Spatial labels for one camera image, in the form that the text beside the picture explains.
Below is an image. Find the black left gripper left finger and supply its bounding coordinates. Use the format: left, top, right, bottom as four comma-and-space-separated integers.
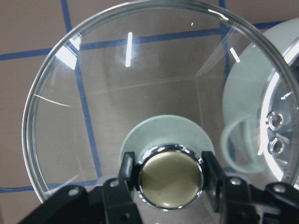
20, 152, 142, 224

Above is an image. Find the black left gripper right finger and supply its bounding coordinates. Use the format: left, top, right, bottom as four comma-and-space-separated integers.
201, 151, 299, 224

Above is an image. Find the glass pot lid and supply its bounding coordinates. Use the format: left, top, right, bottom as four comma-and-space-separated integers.
21, 0, 299, 212

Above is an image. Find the light green cooking pot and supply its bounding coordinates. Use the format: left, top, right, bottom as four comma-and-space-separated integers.
220, 19, 299, 188

